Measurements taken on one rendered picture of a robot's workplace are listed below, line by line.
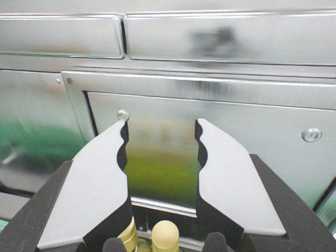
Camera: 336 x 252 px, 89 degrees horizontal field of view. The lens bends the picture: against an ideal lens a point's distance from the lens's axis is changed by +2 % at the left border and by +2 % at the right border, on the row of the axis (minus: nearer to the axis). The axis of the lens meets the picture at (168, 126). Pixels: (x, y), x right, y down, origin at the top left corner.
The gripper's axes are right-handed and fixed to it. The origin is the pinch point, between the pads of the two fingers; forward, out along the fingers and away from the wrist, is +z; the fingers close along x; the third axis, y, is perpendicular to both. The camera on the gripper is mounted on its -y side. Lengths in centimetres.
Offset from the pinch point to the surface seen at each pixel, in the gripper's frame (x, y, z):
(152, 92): -1.3, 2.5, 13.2
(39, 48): -18.4, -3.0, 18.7
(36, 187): -41, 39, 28
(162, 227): -0.3, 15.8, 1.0
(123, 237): -5.0, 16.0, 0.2
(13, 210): -47, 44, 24
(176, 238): 1.3, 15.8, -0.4
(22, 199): -47, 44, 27
